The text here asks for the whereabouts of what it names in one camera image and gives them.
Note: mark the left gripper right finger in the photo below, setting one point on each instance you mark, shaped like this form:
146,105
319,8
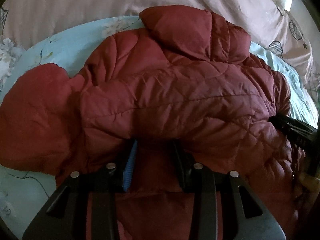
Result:
225,207

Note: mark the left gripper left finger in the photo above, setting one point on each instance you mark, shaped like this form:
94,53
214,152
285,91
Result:
85,203

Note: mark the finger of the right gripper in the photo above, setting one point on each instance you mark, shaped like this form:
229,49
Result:
299,132

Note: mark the red quilted puffer coat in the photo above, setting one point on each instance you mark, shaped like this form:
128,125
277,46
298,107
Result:
183,84

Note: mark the person's right hand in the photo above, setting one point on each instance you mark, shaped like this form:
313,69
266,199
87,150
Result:
305,186

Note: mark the light blue floral bed sheet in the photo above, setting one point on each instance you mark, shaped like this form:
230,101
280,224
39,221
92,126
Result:
24,193

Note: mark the pink duvet with plaid hearts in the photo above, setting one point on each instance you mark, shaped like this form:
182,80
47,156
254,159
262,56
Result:
29,21

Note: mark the white floral ruffled pillow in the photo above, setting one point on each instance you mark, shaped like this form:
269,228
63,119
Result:
10,53

